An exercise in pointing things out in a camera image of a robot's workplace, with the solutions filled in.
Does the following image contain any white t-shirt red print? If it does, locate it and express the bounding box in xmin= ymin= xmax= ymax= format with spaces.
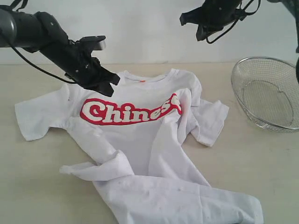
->
xmin=15 ymin=69 xmax=264 ymax=224

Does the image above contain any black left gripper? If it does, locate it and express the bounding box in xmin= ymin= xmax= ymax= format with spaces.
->
xmin=65 ymin=54 xmax=121 ymax=97

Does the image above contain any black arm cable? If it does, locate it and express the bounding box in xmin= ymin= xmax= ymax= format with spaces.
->
xmin=0 ymin=28 xmax=78 ymax=84
xmin=203 ymin=0 xmax=261 ymax=44

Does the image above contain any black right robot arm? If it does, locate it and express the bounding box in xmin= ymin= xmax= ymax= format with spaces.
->
xmin=179 ymin=0 xmax=299 ymax=61

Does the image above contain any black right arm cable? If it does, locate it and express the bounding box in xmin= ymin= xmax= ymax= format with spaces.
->
xmin=203 ymin=0 xmax=261 ymax=44

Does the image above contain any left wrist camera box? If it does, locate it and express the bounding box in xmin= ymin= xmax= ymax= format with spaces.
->
xmin=78 ymin=35 xmax=106 ymax=55

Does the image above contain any metal wire mesh basket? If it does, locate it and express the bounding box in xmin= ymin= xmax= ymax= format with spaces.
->
xmin=231 ymin=56 xmax=299 ymax=133

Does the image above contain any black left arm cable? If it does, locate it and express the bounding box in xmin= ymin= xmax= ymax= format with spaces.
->
xmin=0 ymin=28 xmax=78 ymax=84

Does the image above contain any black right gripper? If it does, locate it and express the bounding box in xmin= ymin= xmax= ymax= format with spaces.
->
xmin=179 ymin=0 xmax=242 ymax=41

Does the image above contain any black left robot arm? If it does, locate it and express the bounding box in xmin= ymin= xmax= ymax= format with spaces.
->
xmin=0 ymin=0 xmax=120 ymax=97

